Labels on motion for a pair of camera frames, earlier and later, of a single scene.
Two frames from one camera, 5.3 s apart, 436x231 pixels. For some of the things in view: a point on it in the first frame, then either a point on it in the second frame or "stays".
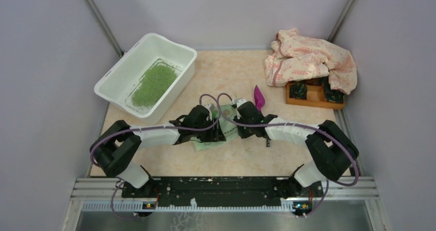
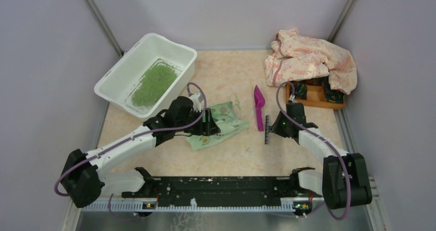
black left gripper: (214, 135) → (211, 127)
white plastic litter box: (148, 78) stays
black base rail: (222, 190) stays
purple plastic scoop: (259, 98) stays
